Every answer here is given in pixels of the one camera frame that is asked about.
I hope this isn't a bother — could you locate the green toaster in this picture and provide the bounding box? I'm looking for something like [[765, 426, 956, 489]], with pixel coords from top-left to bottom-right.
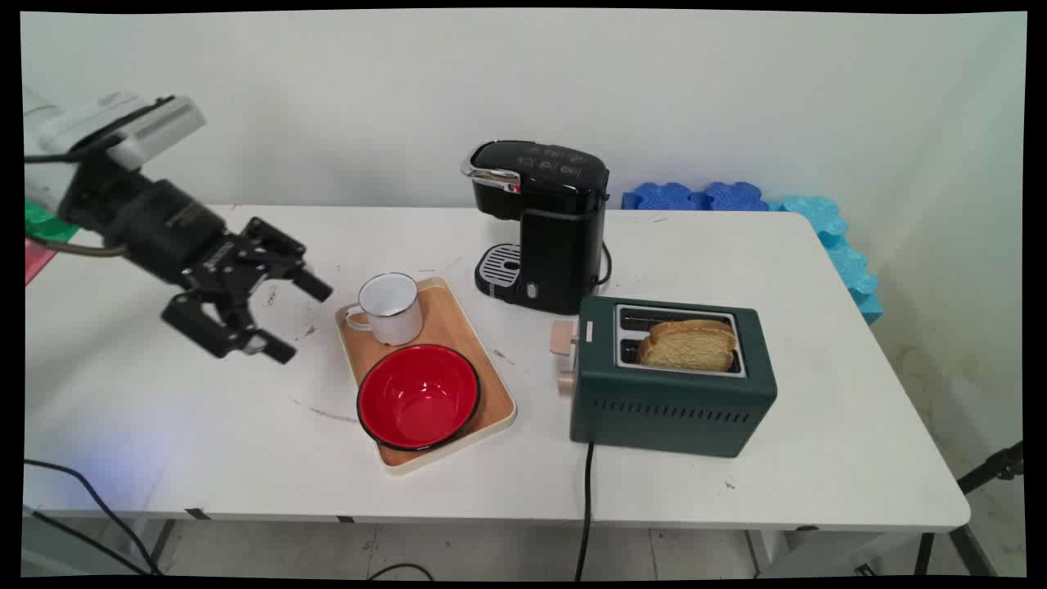
[[550, 295, 779, 459]]

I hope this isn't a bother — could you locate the black tripod stand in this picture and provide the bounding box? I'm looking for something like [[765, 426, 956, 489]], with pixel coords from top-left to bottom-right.
[[913, 440, 1025, 578]]

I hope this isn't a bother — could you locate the red foam mat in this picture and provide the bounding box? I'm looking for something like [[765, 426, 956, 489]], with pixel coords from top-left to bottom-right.
[[24, 238, 58, 286]]

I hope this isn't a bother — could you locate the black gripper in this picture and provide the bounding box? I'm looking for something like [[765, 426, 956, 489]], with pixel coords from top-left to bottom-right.
[[59, 151, 334, 365]]

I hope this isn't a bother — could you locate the light blue foam mat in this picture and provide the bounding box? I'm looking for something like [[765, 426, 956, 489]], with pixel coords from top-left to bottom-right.
[[769, 195, 885, 326]]

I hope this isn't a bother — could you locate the red bowl black rim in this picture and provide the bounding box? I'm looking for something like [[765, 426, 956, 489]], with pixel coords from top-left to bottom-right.
[[357, 344, 482, 452]]

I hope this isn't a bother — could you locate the wooden serving tray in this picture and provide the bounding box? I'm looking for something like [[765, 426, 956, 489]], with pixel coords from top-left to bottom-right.
[[335, 277, 518, 475]]

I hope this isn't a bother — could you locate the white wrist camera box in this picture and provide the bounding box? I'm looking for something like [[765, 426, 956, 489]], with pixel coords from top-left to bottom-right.
[[22, 92, 207, 173]]

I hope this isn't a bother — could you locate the toast bread slice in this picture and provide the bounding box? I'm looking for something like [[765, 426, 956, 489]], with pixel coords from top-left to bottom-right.
[[637, 319, 738, 374]]

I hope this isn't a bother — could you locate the white enamel mug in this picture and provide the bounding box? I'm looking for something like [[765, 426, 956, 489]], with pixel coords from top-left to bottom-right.
[[344, 272, 425, 346]]

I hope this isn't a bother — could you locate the green foam mat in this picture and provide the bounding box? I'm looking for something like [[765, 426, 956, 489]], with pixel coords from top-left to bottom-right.
[[24, 200, 81, 243]]

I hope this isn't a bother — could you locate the black coffee machine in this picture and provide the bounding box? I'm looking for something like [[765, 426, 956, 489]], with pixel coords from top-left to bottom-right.
[[461, 140, 613, 316]]

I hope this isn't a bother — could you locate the black toaster power cable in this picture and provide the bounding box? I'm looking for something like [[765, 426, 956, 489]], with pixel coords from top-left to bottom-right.
[[574, 442, 595, 582]]

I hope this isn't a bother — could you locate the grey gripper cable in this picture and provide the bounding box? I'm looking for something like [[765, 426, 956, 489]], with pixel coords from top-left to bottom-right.
[[26, 235, 130, 259]]

